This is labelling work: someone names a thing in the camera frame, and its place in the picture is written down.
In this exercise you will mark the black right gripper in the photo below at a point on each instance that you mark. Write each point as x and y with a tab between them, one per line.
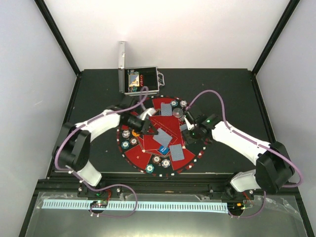
189	138

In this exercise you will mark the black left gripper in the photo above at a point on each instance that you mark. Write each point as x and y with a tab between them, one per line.
144	128

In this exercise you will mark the orange round button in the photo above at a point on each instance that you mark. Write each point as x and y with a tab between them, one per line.
135	133

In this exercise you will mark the grey card deck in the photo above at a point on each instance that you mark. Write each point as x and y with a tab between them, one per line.
183	127

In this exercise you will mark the brown chip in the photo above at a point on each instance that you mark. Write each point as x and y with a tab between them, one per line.
133	141
156	159

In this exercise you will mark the blue white chips seat seven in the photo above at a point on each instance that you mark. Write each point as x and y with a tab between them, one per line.
126	134

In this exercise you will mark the green chips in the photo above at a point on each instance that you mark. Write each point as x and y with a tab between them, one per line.
125	144
149	168
174	103

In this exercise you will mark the clear round dealer puck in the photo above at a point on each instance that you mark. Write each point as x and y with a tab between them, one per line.
177	112

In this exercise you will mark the blue white chips seat one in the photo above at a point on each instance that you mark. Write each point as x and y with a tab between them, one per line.
183	103

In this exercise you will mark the blue small blind button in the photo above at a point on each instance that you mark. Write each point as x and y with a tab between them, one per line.
163	150

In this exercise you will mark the blue white chip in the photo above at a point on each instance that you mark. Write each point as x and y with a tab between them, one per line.
165	163

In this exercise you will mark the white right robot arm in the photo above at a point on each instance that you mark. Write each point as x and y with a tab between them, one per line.
271	160

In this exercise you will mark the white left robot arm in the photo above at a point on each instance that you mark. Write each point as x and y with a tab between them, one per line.
72	148

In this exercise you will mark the round red black poker mat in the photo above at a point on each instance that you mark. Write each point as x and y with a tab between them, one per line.
168	153

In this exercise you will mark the card pack in case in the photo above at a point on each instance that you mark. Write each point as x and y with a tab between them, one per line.
133	80

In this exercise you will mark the open aluminium poker case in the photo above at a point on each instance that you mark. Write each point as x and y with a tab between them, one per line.
149	76

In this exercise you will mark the small green circuit board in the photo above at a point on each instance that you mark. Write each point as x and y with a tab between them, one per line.
99	204

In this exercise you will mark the light blue cable duct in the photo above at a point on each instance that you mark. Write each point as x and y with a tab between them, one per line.
165	206

